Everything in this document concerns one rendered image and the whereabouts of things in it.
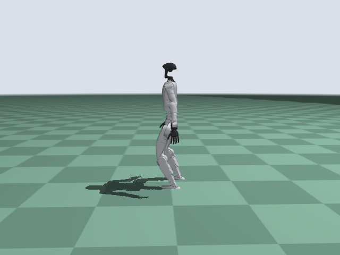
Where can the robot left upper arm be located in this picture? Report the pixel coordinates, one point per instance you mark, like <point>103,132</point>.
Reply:
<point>170,92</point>

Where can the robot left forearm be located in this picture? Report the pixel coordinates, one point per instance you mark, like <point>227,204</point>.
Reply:
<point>173,113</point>

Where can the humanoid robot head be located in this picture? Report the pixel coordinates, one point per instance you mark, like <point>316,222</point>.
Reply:
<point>169,67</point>

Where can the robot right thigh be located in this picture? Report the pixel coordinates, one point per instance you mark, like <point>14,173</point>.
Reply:
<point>168,151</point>

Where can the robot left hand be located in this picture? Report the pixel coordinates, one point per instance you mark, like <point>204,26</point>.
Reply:
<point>174,134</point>

